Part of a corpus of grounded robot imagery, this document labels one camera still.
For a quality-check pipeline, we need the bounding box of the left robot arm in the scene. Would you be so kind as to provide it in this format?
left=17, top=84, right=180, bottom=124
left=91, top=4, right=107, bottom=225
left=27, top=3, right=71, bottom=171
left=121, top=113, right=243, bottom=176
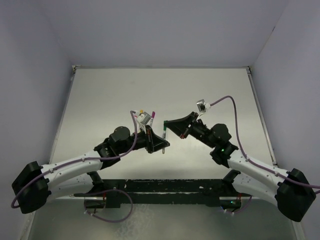
left=11, top=125, right=170, bottom=214

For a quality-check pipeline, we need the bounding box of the magenta-end white pen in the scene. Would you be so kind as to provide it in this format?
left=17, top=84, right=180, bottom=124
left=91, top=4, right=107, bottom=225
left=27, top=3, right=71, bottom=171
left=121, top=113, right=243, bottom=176
left=149, top=116, right=154, bottom=127

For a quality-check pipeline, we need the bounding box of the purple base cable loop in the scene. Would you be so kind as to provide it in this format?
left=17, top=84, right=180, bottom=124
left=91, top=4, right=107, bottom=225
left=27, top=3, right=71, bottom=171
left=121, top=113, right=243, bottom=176
left=83, top=189, right=133, bottom=223

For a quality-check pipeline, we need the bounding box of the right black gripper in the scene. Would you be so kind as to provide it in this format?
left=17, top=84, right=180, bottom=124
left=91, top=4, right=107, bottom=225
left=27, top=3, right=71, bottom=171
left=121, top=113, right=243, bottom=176
left=164, top=111, right=217, bottom=149

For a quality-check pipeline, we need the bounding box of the aluminium frame rail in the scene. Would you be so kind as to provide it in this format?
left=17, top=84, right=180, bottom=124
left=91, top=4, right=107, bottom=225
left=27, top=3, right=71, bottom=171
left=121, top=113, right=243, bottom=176
left=245, top=66, right=307, bottom=240

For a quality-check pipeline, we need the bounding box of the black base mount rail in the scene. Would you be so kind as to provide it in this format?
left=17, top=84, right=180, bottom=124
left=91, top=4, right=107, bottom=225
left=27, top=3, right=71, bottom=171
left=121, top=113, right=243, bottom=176
left=75, top=170, right=243, bottom=211

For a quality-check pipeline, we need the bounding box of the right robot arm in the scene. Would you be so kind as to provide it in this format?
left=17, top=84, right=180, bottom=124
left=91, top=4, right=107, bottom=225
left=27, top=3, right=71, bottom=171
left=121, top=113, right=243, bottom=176
left=164, top=112, right=316, bottom=222

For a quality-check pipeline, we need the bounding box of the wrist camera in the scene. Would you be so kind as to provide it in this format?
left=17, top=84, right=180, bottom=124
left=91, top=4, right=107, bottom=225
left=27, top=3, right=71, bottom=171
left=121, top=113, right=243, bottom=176
left=132, top=111, right=151, bottom=133
left=196, top=99, right=211, bottom=119

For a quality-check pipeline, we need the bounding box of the green pen cap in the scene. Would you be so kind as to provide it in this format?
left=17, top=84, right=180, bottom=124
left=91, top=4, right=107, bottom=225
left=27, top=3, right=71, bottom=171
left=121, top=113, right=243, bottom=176
left=163, top=120, right=167, bottom=131

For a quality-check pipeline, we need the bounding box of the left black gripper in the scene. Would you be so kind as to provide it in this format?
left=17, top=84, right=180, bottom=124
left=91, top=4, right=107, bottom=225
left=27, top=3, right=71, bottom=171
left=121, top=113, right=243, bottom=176
left=117, top=123, right=169, bottom=154

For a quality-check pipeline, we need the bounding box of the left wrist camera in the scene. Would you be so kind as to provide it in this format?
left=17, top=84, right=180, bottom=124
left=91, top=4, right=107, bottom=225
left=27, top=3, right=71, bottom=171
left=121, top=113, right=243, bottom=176
left=132, top=111, right=151, bottom=133

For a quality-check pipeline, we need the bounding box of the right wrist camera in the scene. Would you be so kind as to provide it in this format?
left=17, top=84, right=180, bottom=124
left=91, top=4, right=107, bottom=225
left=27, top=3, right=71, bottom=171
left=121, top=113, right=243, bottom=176
left=196, top=99, right=211, bottom=119

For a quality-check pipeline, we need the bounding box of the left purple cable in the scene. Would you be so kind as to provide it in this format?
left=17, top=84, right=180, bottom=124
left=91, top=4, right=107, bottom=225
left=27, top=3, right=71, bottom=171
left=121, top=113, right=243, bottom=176
left=10, top=112, right=141, bottom=209

